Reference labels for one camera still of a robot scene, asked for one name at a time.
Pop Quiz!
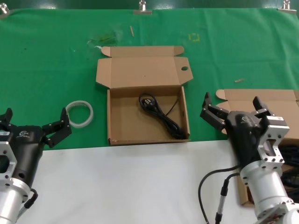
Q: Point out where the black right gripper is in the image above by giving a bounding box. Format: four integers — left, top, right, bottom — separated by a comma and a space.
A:
199, 91, 272, 168

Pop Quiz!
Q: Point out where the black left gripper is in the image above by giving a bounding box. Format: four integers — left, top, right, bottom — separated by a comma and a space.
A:
0, 107, 72, 189

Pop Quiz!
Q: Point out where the black power cable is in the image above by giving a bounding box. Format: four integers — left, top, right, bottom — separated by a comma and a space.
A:
138, 92, 190, 140

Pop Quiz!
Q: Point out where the plain open cardboard box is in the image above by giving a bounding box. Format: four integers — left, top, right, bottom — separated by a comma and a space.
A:
214, 89, 299, 206

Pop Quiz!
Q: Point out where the cardboard box with round hole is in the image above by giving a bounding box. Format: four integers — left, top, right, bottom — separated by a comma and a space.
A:
95, 45, 193, 147

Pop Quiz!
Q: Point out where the translucent tape roll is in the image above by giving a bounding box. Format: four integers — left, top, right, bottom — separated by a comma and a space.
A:
65, 99, 95, 129

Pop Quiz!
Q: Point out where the green table cloth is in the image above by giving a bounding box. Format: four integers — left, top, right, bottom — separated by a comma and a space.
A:
0, 8, 299, 152

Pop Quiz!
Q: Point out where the crumpled clear plastic wrapper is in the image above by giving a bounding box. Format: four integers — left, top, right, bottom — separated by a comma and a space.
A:
86, 29, 123, 51

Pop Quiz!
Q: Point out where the silver metal binder clip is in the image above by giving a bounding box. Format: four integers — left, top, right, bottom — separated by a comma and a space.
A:
133, 0, 153, 16
0, 5, 12, 20
277, 0, 299, 14

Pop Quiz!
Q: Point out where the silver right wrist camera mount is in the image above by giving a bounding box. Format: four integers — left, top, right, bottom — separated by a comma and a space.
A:
256, 115, 291, 169

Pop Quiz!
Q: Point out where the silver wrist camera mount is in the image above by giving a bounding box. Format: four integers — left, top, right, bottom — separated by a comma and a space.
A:
256, 115, 291, 169
0, 130, 19, 187

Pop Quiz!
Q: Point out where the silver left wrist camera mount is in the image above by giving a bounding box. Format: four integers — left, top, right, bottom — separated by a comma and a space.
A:
0, 130, 19, 187

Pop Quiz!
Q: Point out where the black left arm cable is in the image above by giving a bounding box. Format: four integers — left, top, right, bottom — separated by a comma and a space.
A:
17, 187, 39, 218

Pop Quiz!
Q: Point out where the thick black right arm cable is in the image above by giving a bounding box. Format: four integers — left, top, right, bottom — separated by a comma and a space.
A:
198, 164, 242, 224

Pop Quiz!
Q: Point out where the black cable with grey connector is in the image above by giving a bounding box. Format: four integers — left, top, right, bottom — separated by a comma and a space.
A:
214, 172, 242, 224

